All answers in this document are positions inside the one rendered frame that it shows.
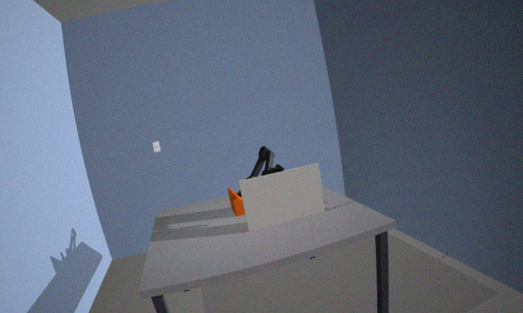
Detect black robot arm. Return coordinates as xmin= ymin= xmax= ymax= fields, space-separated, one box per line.
xmin=247 ymin=146 xmax=275 ymax=179

